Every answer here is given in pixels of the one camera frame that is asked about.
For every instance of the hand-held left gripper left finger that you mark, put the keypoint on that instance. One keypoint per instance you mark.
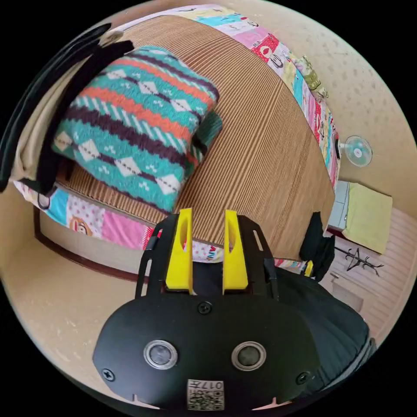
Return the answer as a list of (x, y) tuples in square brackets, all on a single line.
[(180, 270)]

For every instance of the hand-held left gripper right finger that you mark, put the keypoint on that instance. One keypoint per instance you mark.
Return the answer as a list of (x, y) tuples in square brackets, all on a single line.
[(235, 270)]

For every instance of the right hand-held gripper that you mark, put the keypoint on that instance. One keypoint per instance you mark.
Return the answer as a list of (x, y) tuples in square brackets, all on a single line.
[(318, 247)]

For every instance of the black clothes hanger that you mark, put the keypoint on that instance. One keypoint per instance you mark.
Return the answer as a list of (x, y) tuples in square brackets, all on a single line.
[(358, 259)]

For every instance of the person's body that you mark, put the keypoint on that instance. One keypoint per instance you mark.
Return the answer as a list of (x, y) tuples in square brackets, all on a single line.
[(325, 325)]

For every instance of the cupboard with yellow cloth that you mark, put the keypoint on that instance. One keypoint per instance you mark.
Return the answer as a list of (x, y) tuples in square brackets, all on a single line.
[(368, 218)]

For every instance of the bed with woven mat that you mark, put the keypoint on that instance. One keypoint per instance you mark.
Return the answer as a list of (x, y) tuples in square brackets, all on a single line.
[(260, 146)]

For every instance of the white fan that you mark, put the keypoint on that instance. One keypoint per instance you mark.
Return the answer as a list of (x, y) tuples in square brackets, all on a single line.
[(358, 151)]

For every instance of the pile of clothes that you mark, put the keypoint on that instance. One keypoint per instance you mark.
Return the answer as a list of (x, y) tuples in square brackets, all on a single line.
[(137, 123)]

